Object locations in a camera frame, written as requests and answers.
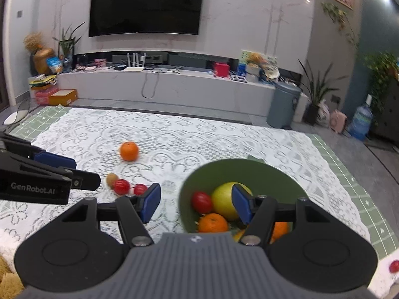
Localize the grey trash bin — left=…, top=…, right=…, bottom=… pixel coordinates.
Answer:
left=266, top=81, right=302, bottom=129

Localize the orange cardboard box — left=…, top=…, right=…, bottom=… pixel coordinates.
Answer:
left=48, top=89, right=78, bottom=106

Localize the colourful snack bag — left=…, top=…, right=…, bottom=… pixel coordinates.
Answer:
left=47, top=57, right=64, bottom=75

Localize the hanging ivy vine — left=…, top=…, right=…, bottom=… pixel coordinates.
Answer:
left=321, top=1, right=359, bottom=50

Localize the black cable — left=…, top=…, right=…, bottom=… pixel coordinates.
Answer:
left=142, top=68, right=161, bottom=99

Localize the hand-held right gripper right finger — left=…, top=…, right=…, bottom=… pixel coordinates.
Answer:
left=231, top=184, right=337, bottom=246

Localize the blue water bottle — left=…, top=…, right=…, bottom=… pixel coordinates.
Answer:
left=347, top=94, right=374, bottom=141

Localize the green ivy plant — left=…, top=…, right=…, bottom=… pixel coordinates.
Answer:
left=363, top=51, right=399, bottom=122

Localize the red box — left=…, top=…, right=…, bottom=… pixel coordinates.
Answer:
left=213, top=62, right=230, bottom=78

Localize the golden vase with dried grass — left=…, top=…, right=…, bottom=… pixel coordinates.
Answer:
left=24, top=31, right=57, bottom=75

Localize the green bowl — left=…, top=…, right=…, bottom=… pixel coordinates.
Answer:
left=178, top=156, right=310, bottom=243

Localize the white lace tablecloth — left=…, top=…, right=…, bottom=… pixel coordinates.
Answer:
left=0, top=107, right=371, bottom=256

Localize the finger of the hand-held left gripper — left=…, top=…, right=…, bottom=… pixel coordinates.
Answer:
left=0, top=132, right=77, bottom=171
left=0, top=151, right=101, bottom=191

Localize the dark cabinet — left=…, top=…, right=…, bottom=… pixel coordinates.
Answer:
left=372, top=78, right=399, bottom=153

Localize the white router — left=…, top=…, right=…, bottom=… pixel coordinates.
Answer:
left=125, top=51, right=147, bottom=72

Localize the pink bag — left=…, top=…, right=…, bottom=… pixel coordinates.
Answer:
left=330, top=110, right=348, bottom=134

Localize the black television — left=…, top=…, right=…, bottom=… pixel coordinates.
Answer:
left=89, top=0, right=205, bottom=38

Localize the orange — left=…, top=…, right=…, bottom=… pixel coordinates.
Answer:
left=198, top=213, right=229, bottom=233
left=270, top=221, right=290, bottom=244
left=120, top=141, right=139, bottom=162

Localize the white plastic bag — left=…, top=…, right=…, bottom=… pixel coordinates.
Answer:
left=318, top=100, right=331, bottom=127

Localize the tan shaggy rug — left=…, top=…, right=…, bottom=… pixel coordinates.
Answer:
left=0, top=254, right=25, bottom=299

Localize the white marble tv console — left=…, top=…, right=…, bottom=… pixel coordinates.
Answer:
left=28, top=50, right=312, bottom=122

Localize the pink box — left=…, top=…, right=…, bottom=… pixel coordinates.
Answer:
left=35, top=86, right=60, bottom=105

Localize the long-leaf potted plant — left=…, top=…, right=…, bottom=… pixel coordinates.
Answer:
left=298, top=58, right=348, bottom=127

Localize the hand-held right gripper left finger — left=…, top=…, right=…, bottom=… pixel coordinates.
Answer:
left=61, top=183, right=162, bottom=247

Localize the white round floor device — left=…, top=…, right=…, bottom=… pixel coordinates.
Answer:
left=3, top=112, right=27, bottom=126

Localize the yellow-green pomelo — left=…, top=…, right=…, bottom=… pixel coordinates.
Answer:
left=211, top=181, right=254, bottom=222

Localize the green plant in vase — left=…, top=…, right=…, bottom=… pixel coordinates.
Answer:
left=53, top=22, right=86, bottom=72

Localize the floral picture board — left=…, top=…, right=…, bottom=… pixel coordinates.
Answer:
left=241, top=50, right=278, bottom=70

